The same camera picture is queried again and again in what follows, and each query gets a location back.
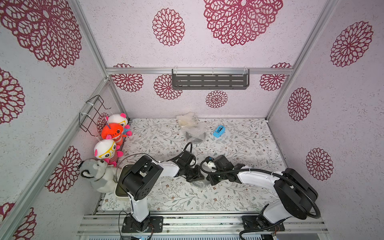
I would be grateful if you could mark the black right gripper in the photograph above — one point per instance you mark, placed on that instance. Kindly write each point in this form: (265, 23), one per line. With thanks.
(211, 178)

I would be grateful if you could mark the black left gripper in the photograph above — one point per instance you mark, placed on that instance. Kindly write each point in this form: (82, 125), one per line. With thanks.
(198, 176)

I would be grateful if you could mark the blue tape dispenser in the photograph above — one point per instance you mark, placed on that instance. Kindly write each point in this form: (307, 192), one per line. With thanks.
(219, 131)

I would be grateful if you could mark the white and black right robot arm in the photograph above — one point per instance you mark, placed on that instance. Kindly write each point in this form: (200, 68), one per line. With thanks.
(297, 198)

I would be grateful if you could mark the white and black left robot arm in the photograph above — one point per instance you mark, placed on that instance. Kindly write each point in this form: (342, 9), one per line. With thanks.
(139, 180)

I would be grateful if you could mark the cream rectangular tray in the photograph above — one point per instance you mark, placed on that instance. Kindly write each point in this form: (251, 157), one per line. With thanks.
(120, 193)

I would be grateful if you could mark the red monster plush toy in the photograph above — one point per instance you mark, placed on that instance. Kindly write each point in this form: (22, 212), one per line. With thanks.
(115, 131)

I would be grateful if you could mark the grey plush koala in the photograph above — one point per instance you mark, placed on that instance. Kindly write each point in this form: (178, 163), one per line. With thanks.
(103, 177)

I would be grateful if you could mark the white plush with striped shirt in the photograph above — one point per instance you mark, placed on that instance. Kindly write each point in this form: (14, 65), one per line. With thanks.
(108, 151)

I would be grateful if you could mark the white plush with blue dots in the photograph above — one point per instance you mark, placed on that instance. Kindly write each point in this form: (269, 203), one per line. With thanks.
(122, 120)

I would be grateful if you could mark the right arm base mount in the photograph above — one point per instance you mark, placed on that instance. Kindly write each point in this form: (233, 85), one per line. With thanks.
(259, 223)

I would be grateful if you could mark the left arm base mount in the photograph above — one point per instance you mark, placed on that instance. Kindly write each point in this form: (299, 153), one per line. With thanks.
(148, 225)

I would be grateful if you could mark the grey slotted wall shelf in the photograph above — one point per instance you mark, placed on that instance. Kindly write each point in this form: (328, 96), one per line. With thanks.
(187, 81)

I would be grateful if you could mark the black wire wall basket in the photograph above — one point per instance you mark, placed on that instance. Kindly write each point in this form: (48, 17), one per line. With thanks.
(87, 121)

